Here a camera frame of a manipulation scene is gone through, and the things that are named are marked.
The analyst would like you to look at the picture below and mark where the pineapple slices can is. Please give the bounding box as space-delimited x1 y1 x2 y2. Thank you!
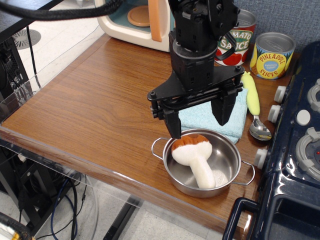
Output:
249 32 296 80

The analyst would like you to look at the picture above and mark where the black braided cable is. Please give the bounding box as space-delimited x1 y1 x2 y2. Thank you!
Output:
0 0 125 22

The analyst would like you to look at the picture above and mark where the white stove knob middle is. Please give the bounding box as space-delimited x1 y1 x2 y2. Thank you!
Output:
267 105 281 124

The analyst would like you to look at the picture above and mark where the light blue folded cloth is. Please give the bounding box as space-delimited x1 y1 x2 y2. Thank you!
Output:
178 88 248 143

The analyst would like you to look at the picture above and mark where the small steel pot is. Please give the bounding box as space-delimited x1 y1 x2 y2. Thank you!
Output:
158 129 244 198

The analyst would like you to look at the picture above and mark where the plush mushroom toy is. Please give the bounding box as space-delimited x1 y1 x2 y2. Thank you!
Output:
171 133 216 189

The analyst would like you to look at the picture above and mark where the dark blue toy stove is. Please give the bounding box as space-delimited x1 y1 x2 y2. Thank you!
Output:
223 41 320 240

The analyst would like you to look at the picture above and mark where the tomato sauce can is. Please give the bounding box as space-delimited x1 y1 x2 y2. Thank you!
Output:
215 9 257 66

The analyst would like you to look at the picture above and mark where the white stove knob bottom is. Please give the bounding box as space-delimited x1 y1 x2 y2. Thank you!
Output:
254 149 268 170

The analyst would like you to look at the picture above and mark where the blue floor cable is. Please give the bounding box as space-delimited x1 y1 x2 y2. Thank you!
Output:
50 178 79 240

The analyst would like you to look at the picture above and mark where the wooden microwave turntable plate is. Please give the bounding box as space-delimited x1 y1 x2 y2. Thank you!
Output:
127 5 150 27

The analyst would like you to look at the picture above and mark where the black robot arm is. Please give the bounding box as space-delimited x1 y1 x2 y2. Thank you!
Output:
147 0 244 139

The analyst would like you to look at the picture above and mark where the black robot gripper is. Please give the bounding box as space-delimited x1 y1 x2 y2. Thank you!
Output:
147 31 245 139

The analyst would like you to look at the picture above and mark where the spoon with yellow-green handle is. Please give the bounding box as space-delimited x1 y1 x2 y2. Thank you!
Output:
241 71 272 141

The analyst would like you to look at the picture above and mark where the black computer tower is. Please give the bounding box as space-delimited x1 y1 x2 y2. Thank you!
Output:
0 37 32 103

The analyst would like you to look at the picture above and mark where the white stove knob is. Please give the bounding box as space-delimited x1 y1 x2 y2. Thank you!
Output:
267 105 281 124
274 85 287 104
254 149 268 170

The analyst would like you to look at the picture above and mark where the white stove knob top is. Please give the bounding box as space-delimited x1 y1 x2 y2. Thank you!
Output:
274 85 287 104

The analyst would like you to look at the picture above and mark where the toy microwave teal and cream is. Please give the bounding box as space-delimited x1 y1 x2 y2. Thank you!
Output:
97 0 175 52

